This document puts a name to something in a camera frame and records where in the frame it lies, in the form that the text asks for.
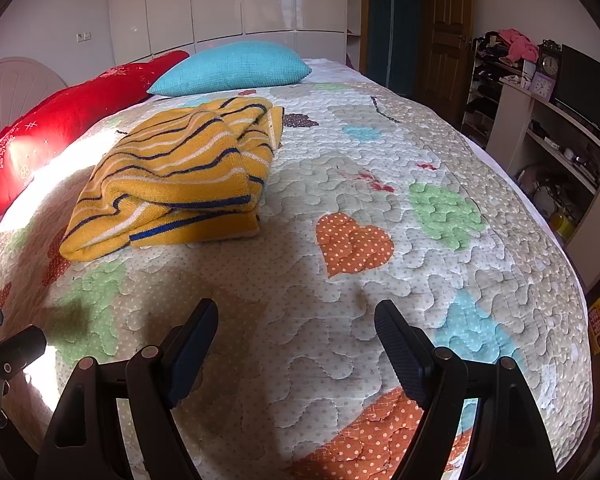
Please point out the small pink clock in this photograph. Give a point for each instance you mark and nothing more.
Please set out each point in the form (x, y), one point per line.
(542, 85)

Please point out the white fan-shaped headboard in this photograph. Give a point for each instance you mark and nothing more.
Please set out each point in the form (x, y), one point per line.
(15, 90)

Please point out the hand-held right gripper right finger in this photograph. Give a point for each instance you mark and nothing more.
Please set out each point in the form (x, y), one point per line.
(402, 350)

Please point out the pink cloth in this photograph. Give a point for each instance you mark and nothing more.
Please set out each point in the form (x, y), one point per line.
(520, 45)

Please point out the blue knitted pillow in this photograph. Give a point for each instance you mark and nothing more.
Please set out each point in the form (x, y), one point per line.
(235, 67)

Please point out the yellow container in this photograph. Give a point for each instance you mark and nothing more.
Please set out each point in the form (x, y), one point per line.
(562, 225)

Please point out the quilted heart-pattern bedspread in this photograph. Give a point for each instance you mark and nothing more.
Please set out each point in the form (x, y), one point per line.
(330, 270)

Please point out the yellow striped sweater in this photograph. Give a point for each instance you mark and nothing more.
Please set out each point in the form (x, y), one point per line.
(180, 170)

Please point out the wooden door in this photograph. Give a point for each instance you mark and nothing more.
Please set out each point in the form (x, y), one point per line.
(445, 35)

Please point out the glossy white wardrobe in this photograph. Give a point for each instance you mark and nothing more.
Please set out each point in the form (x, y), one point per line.
(220, 0)

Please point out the white fan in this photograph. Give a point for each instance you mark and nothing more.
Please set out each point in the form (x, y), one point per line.
(545, 195)

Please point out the dark wooden mantel clock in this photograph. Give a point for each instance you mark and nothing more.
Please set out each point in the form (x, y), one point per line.
(549, 62)

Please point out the white desk shelf unit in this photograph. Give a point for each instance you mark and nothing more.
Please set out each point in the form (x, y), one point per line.
(517, 115)

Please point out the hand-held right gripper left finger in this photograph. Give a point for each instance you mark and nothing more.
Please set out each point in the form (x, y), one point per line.
(187, 360)

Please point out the black monitor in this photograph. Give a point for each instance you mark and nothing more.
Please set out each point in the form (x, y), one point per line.
(587, 85)

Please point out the white wall socket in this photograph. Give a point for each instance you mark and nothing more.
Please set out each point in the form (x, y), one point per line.
(83, 36)

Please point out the red embroidered long pillow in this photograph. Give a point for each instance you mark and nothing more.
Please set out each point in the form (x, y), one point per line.
(55, 115)

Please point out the shoe rack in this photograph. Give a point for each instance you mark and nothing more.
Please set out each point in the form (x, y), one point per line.
(485, 90)

